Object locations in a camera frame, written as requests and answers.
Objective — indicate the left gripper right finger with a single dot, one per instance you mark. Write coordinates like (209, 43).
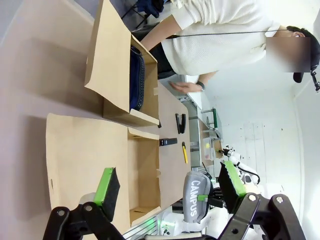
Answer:
(230, 187)

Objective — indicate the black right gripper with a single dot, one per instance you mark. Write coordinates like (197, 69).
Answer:
(217, 197)

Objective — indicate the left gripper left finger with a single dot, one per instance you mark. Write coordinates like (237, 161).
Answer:
(102, 190)

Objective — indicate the grey Campus pencil case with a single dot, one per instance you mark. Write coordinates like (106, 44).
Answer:
(193, 190)

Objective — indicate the person's left forearm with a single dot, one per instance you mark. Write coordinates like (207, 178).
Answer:
(208, 78)

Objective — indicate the person's right forearm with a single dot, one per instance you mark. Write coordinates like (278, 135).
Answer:
(162, 35)

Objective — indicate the large open cardboard box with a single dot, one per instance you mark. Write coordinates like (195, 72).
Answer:
(87, 150)

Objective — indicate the small black rectangular box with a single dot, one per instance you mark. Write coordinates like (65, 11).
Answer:
(168, 142)

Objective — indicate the cardboard box with navy bag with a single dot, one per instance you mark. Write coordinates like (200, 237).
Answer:
(110, 62)

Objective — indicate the person's left hand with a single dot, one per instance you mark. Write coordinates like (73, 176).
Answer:
(185, 87)

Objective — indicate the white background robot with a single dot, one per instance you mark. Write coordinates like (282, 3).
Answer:
(236, 158)

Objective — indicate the yellow utility knife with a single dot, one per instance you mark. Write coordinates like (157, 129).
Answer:
(184, 153)

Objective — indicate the grey metal workbench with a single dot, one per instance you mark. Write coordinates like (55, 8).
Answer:
(194, 130)

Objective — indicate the green framed metal cart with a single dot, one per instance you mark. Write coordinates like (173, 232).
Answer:
(214, 117)

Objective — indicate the black stapler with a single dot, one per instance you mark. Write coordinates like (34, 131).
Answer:
(180, 123)

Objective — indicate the black wristwatch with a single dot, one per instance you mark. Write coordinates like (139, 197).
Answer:
(201, 86)

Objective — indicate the navy blue zipper bag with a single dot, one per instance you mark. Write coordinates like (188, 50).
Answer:
(136, 80)

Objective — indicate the black head-mounted device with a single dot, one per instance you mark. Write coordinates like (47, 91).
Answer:
(316, 83)

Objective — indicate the person in white sweater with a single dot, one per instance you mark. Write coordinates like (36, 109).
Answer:
(212, 37)

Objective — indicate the black folding chair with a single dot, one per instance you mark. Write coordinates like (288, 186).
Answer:
(150, 7)

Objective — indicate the aluminium profile table frame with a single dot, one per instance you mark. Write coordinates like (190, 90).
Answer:
(142, 225)

